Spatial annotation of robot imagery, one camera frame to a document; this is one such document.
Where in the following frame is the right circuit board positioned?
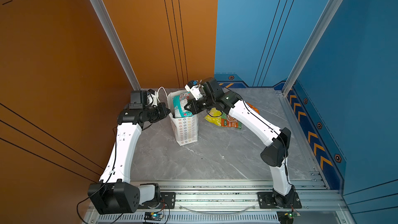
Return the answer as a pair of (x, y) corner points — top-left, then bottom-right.
(277, 212), (301, 224)

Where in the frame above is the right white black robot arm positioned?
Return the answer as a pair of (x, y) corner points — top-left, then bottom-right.
(184, 78), (295, 208)

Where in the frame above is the yellow snack bag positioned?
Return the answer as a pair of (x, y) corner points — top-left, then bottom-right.
(204, 108), (224, 127)

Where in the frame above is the green nut snack bag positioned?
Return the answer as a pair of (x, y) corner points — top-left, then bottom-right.
(221, 114), (241, 129)

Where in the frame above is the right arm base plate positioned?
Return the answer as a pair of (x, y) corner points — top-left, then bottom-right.
(257, 191), (302, 209)

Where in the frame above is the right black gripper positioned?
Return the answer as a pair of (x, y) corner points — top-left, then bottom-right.
(182, 95), (216, 115)

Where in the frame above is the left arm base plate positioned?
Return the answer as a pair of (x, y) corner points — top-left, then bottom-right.
(138, 191), (176, 209)

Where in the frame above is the orange snack bag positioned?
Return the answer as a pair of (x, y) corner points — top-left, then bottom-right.
(247, 103), (260, 114)

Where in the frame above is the circuit board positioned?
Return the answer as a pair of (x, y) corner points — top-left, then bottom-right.
(277, 212), (301, 224)
(143, 212), (166, 224)

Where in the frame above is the left circuit board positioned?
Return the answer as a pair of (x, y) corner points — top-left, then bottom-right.
(143, 212), (166, 224)

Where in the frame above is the white patterned paper bag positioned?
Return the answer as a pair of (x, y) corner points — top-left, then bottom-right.
(166, 90), (199, 146)

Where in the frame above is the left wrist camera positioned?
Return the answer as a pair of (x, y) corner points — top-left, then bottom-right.
(129, 89), (157, 110)

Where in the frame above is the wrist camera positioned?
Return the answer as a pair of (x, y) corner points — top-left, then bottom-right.
(129, 89), (157, 110)
(184, 80), (203, 100)

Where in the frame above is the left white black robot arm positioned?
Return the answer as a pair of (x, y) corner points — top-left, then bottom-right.
(88, 102), (171, 215)

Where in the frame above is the teal snack bag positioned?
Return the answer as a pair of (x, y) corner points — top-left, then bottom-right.
(173, 92), (193, 118)

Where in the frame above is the aluminium rail frame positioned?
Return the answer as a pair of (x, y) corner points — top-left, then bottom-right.
(81, 178), (357, 224)

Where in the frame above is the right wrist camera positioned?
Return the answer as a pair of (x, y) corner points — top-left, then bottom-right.
(184, 80), (203, 100)

